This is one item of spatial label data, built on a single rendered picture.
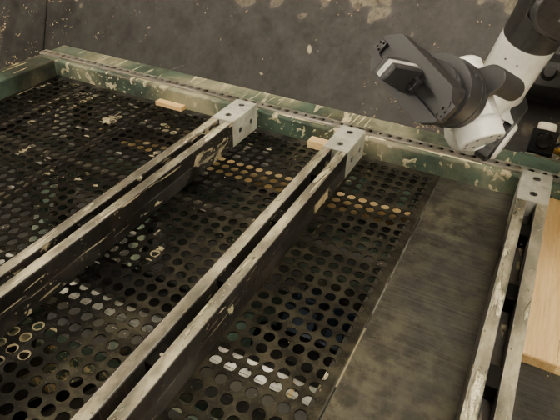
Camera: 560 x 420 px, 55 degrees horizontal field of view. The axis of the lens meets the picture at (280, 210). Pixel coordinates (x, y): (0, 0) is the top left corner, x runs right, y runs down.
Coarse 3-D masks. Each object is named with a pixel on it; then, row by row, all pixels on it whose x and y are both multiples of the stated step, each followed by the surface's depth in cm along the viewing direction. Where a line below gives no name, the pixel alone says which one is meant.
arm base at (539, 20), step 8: (536, 0) 75; (544, 0) 74; (552, 0) 74; (536, 8) 76; (544, 8) 75; (552, 8) 75; (536, 16) 77; (544, 16) 76; (552, 16) 76; (536, 24) 78; (544, 24) 78; (552, 24) 77; (544, 32) 79; (552, 32) 78
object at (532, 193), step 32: (544, 192) 109; (512, 224) 100; (512, 256) 93; (512, 288) 87; (512, 320) 81; (480, 352) 75; (512, 352) 75; (480, 384) 71; (512, 384) 71; (480, 416) 71
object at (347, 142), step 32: (352, 128) 130; (320, 160) 117; (352, 160) 126; (288, 192) 106; (320, 192) 111; (256, 224) 98; (288, 224) 99; (224, 256) 90; (256, 256) 91; (192, 288) 84; (224, 288) 84; (256, 288) 93; (192, 320) 78; (224, 320) 84; (160, 352) 74; (192, 352) 77; (128, 384) 71; (160, 384) 71; (96, 416) 66; (128, 416) 66
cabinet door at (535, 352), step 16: (544, 224) 109; (544, 240) 105; (544, 256) 101; (544, 272) 97; (544, 288) 94; (544, 304) 91; (528, 320) 88; (544, 320) 88; (528, 336) 85; (544, 336) 85; (528, 352) 82; (544, 352) 82; (544, 368) 82
